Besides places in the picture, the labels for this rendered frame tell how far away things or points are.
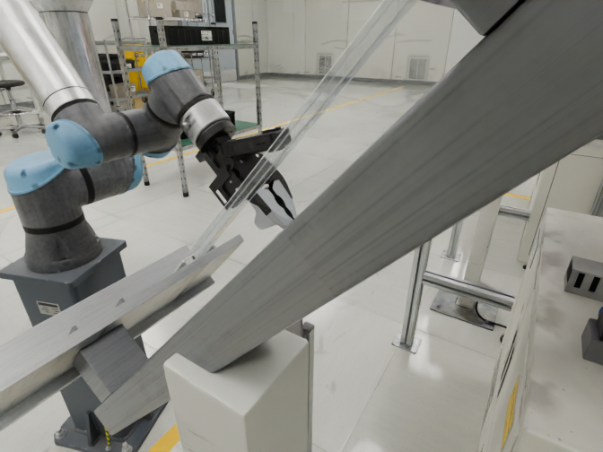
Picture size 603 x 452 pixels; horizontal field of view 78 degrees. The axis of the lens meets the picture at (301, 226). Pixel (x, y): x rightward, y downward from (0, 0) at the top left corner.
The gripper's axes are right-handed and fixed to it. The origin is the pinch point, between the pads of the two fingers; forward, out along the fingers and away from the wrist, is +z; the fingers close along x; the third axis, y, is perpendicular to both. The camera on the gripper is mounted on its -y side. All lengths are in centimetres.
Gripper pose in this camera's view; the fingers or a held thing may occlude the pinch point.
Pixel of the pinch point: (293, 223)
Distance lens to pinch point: 60.3
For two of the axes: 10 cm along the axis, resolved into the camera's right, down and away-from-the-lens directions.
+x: -5.3, 3.8, -7.6
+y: -5.9, 4.7, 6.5
